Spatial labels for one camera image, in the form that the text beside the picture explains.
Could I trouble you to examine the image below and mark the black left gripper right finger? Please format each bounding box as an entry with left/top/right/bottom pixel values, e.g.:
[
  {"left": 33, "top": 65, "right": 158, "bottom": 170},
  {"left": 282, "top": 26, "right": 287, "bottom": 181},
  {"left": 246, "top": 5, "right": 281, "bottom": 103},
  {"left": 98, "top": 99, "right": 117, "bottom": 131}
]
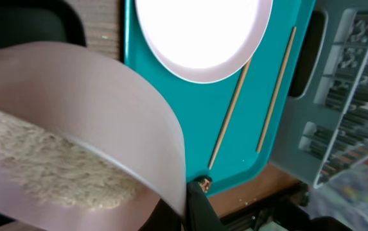
[{"left": 186, "top": 182, "right": 226, "bottom": 231}]

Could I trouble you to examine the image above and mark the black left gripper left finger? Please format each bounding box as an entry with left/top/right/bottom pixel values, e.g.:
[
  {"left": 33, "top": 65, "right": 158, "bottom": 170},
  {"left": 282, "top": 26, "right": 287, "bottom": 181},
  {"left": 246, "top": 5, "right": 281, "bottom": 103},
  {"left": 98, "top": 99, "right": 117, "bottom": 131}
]
[{"left": 139, "top": 199, "right": 182, "bottom": 231}]

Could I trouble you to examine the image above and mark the brown food scrap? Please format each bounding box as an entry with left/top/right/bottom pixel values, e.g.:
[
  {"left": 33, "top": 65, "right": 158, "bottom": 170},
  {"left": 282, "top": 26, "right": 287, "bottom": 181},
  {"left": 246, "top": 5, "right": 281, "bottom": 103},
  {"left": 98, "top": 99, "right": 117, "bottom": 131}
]
[{"left": 195, "top": 176, "right": 212, "bottom": 193}]

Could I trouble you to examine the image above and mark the small pink bowl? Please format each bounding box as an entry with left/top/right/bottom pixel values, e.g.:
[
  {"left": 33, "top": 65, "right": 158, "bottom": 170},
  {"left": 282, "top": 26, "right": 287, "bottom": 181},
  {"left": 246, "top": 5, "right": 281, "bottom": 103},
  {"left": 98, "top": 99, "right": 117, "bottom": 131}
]
[{"left": 0, "top": 42, "right": 186, "bottom": 230}]

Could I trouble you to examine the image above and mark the grey dishwasher rack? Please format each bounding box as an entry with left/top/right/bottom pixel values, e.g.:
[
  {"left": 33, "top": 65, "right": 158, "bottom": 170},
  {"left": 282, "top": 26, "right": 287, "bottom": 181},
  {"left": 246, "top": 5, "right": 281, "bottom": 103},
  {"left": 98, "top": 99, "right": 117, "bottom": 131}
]
[{"left": 270, "top": 0, "right": 368, "bottom": 188}]

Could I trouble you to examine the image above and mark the teal serving tray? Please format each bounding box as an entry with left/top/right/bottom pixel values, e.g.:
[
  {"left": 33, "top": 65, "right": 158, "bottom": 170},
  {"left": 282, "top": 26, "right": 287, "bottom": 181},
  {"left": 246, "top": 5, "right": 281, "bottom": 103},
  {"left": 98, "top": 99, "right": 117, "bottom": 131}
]
[{"left": 124, "top": 0, "right": 315, "bottom": 195}]

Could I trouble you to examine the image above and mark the cooked rice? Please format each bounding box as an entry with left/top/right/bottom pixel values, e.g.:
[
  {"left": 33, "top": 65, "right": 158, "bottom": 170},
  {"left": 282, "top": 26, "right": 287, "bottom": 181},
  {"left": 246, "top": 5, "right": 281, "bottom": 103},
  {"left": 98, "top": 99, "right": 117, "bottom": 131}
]
[{"left": 0, "top": 112, "right": 143, "bottom": 210}]

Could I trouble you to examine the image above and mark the wooden chopstick left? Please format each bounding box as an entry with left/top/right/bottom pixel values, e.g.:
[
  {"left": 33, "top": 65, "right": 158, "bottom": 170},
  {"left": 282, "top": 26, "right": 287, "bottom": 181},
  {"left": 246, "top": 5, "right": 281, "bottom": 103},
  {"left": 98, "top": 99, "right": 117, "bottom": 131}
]
[{"left": 208, "top": 58, "right": 252, "bottom": 170}]

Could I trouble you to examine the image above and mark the wooden chopstick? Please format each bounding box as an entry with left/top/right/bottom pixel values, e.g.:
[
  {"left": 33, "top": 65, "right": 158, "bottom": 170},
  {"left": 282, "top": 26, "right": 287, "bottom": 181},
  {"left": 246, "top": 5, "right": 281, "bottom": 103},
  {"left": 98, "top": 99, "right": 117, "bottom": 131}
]
[
  {"left": 256, "top": 26, "right": 297, "bottom": 153},
  {"left": 208, "top": 58, "right": 252, "bottom": 170}
]

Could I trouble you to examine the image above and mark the large white plate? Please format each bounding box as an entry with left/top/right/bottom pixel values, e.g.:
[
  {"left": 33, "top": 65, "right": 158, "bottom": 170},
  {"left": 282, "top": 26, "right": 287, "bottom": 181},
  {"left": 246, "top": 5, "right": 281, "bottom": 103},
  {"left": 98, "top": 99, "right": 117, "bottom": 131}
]
[{"left": 134, "top": 0, "right": 274, "bottom": 84}]

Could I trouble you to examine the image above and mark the wooden chopstick right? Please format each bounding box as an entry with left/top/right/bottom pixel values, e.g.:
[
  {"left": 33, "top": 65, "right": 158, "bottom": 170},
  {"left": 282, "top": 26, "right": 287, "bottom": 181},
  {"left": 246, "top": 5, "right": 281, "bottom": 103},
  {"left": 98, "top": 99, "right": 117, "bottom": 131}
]
[{"left": 256, "top": 26, "right": 297, "bottom": 153}]

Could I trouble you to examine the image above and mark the black plastic tray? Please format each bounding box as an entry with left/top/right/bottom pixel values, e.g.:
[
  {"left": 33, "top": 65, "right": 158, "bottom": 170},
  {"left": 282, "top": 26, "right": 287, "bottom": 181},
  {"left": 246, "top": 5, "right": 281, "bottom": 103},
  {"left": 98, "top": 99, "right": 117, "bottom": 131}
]
[{"left": 0, "top": 0, "right": 87, "bottom": 49}]

